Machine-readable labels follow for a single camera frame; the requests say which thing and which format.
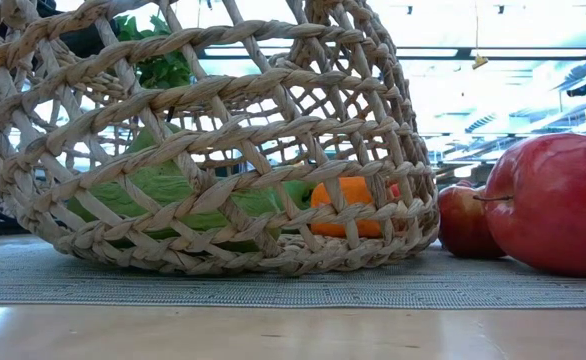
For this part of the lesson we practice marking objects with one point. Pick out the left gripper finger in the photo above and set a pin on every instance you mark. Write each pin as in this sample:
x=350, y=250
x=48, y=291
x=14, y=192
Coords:
x=93, y=42

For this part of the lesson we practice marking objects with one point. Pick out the woven wicker basket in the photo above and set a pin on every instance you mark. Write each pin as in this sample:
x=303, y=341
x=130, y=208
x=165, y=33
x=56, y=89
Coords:
x=233, y=82

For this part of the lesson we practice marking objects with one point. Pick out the orange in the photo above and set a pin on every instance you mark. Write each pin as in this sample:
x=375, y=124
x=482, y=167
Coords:
x=360, y=190

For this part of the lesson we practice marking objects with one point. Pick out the large red apple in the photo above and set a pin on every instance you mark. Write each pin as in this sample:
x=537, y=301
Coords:
x=553, y=210

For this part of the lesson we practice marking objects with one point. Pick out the green potted plant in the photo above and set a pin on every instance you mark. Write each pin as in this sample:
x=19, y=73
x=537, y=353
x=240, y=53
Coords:
x=165, y=72

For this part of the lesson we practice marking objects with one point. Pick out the light green leafy vegetable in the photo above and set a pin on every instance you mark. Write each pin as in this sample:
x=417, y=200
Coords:
x=158, y=190

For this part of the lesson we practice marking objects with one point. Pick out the grey woven placemat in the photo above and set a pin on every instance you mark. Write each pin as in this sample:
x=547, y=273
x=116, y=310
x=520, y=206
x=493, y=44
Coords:
x=273, y=292

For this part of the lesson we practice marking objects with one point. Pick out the black ceiling track light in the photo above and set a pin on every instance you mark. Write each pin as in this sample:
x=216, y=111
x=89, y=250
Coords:
x=409, y=9
x=500, y=9

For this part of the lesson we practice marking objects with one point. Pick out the black overhead bar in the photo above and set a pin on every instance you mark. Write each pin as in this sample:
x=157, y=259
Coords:
x=465, y=52

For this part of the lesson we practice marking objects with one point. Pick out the yellow hanging tag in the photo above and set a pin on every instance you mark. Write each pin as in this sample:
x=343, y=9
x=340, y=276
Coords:
x=479, y=61

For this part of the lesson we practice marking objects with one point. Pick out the small red apple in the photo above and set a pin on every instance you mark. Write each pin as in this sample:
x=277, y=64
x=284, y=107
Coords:
x=465, y=222

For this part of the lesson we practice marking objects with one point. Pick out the black ceiling device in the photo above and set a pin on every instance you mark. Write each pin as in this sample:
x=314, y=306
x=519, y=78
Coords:
x=578, y=90

